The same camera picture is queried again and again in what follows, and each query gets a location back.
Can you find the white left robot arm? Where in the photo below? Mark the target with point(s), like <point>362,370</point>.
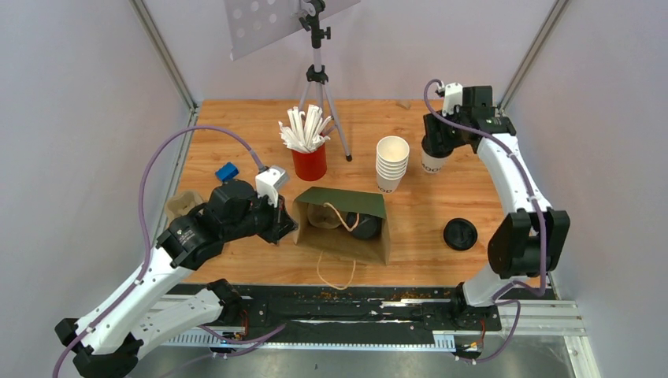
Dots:
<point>113,337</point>

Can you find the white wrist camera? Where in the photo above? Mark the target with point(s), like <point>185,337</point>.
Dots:
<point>269,182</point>
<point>452,94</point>

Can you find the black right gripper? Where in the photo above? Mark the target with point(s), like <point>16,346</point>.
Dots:
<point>432,124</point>

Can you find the black lid stack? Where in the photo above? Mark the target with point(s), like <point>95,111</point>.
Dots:
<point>460,234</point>

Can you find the cardboard cup carrier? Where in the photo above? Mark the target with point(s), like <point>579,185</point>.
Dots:
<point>324,216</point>

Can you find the white wrapped straws bundle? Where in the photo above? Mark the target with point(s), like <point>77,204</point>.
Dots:
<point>305,130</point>

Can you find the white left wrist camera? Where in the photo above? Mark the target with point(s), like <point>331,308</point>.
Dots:
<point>269,182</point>

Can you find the black plastic cup lid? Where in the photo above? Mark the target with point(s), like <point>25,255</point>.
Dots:
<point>362,227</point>

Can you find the white perforated board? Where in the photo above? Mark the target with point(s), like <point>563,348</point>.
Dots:
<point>255,24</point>

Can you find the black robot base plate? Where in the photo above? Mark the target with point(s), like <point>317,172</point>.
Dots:
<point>396,316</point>

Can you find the green paper bag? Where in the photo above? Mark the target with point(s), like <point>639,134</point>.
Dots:
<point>364,237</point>

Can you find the white tripod stand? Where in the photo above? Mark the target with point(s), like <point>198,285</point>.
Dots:
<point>321,78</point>

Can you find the blue toy brick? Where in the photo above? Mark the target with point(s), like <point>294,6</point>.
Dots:
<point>227,172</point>

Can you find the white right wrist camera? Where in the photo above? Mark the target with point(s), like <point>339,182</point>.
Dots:
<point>452,94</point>

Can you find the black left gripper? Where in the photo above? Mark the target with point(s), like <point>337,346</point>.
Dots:
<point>282,224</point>

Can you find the stack of white paper cups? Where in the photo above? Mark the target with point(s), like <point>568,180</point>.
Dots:
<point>392,156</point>

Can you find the white paper cup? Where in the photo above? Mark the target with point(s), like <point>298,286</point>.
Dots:
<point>431,164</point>
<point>362,227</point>

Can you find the cardboard cup carrier tray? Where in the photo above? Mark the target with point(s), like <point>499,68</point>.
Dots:
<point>181,203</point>

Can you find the red straw holder cup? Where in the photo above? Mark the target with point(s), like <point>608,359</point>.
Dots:
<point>312,166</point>

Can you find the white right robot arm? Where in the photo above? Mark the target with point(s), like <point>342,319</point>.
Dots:
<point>528,243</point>

